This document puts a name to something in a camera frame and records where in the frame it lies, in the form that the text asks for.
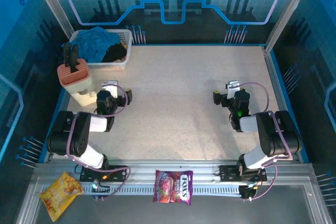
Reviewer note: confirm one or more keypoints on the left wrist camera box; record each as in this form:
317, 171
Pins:
111, 89

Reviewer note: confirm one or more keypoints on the black t-shirt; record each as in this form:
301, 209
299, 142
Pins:
115, 52

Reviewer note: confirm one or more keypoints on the blue t-shirt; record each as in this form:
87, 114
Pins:
92, 43

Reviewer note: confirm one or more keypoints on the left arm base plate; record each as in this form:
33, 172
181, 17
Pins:
118, 174

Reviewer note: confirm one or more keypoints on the white plastic basket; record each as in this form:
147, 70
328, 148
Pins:
124, 33

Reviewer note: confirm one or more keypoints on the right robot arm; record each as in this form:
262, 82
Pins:
265, 134

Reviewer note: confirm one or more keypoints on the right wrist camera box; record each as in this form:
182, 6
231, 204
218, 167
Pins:
232, 89

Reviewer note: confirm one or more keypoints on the aluminium front rail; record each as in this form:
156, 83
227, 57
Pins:
170, 165

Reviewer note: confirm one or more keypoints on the aluminium side rail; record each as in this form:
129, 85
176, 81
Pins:
63, 95
270, 64

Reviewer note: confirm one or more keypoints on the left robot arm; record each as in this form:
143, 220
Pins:
84, 140

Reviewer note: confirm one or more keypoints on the tan cloth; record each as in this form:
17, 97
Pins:
125, 47

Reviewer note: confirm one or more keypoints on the yellow snack bag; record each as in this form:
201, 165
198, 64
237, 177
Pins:
59, 195

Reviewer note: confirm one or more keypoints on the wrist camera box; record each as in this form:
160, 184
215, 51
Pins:
111, 89
232, 89

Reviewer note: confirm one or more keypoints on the black connector module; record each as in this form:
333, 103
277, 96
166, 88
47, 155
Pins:
101, 188
246, 192

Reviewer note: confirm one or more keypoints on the aluminium frame post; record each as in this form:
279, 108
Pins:
52, 3
288, 9

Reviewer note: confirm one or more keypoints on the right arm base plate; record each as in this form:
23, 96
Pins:
228, 172

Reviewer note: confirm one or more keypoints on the cream knife block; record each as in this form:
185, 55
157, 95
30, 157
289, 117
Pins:
78, 87

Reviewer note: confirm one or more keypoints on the purple Fox's candy bag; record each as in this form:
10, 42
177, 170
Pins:
173, 187

